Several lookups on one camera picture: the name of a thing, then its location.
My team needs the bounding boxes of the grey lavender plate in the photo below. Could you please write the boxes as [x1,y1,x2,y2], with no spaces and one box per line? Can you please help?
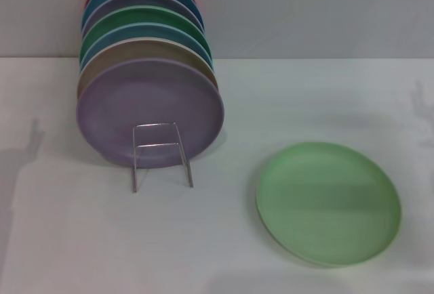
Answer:
[81,0,204,36]

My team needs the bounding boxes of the dark green plate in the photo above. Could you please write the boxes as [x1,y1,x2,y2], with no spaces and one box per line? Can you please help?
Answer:
[79,6,213,55]

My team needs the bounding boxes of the light green plate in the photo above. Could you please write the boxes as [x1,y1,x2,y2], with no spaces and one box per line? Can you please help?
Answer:
[254,141,403,270]

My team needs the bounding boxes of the silver wire plate rack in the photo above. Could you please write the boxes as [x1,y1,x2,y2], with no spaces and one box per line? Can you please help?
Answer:
[131,121,195,194]

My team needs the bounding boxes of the lilac purple plate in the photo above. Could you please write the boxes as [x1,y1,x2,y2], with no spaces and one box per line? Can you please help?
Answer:
[75,58,226,170]

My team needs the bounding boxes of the light blue plate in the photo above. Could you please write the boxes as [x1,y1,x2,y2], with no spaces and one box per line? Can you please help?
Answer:
[79,22,215,71]

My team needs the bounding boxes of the beige plate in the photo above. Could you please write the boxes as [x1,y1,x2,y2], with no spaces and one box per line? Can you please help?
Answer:
[76,37,220,100]

